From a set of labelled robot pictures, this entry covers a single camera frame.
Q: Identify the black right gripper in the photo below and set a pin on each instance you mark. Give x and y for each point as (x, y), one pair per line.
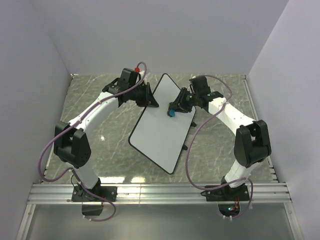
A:
(178, 104)

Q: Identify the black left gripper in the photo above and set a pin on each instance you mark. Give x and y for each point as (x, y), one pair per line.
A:
(149, 100)

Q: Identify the blue whiteboard eraser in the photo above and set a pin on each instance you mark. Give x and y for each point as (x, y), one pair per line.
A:
(171, 113)

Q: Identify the white whiteboard black frame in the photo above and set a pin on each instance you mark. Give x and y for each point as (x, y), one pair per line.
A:
(156, 135)

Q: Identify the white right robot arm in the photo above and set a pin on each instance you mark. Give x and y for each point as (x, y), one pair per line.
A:
(251, 144)

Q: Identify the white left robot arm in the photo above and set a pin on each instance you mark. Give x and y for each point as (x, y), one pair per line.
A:
(72, 144)

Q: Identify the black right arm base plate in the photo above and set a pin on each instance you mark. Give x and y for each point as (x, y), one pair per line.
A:
(227, 194)

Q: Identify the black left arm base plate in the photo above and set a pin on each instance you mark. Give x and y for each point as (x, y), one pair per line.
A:
(106, 192)

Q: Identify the aluminium front rail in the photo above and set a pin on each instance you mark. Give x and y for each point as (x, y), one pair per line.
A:
(151, 194)

